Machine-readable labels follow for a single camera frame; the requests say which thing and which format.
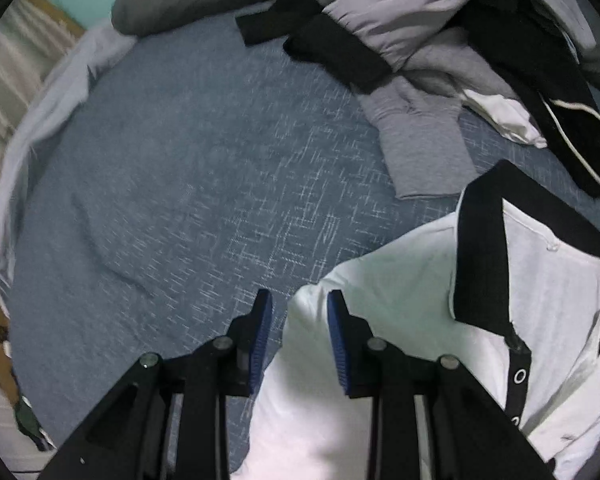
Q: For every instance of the lavender bed sheet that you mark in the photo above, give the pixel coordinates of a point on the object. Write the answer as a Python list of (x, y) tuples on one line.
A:
[(45, 120)]

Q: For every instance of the blue woven bedspread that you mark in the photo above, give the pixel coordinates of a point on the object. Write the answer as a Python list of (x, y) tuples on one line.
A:
[(180, 185)]

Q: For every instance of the white polo shirt black collar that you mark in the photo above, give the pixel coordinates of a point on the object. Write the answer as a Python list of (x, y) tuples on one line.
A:
[(410, 285)]

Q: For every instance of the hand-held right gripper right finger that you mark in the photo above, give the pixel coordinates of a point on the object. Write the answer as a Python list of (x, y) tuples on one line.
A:
[(337, 345)]

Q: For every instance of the small white cloth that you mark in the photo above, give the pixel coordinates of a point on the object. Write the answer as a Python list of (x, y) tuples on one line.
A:
[(505, 115)]

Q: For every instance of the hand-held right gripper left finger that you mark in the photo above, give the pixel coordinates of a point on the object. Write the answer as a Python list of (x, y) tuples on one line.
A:
[(260, 345)]

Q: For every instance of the pile of grey black clothes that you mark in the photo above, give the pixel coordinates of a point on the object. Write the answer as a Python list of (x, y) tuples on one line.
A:
[(395, 15)]

